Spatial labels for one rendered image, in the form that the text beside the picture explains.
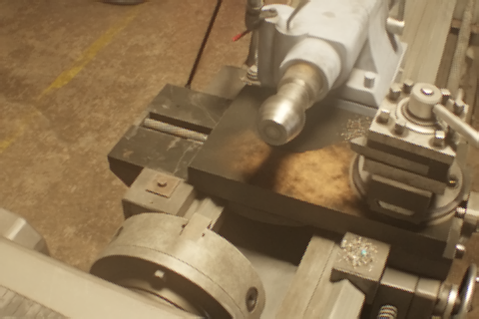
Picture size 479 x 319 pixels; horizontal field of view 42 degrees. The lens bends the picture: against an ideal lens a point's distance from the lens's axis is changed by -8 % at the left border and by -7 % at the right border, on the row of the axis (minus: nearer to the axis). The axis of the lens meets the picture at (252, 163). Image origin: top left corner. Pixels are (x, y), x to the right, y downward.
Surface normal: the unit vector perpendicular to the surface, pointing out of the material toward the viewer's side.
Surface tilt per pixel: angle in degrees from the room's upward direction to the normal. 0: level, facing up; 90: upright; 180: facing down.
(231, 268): 42
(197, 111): 0
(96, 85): 0
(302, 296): 0
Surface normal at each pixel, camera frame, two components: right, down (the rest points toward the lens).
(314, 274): 0.02, -0.73
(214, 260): 0.48, -0.50
